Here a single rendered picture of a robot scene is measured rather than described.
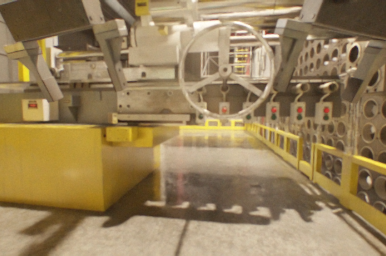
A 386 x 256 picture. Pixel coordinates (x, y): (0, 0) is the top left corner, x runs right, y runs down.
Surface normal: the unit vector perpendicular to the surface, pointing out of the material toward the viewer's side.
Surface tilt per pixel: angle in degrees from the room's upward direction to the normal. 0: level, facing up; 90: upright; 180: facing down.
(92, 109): 90
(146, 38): 68
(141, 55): 90
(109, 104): 90
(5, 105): 90
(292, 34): 113
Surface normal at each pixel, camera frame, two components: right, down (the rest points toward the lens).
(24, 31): -0.09, 0.47
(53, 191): -0.15, 0.07
